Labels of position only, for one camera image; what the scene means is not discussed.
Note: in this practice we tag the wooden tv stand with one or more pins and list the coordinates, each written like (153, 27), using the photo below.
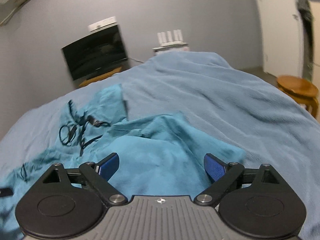
(100, 77)

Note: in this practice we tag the light blue fleece blanket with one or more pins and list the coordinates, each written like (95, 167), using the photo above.
(230, 105)

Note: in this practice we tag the round wooden stool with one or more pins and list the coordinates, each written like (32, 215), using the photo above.
(301, 91)

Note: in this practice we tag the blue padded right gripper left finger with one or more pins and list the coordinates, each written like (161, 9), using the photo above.
(97, 175)

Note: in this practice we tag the white box above television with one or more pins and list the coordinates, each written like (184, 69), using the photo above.
(102, 23)

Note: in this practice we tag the white wifi router with antennas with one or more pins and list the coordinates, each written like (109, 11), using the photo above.
(170, 38)

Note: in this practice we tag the turquoise garment with black drawstring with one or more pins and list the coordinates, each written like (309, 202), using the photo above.
(159, 154)

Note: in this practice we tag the black flat screen television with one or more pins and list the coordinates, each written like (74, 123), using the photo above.
(95, 53)

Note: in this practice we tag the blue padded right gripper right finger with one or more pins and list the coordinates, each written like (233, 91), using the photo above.
(224, 177)

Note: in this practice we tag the small shelf under router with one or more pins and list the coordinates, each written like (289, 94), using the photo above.
(174, 47)

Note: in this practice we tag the dark cloth hanging on door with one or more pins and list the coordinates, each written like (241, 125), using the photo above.
(307, 19)

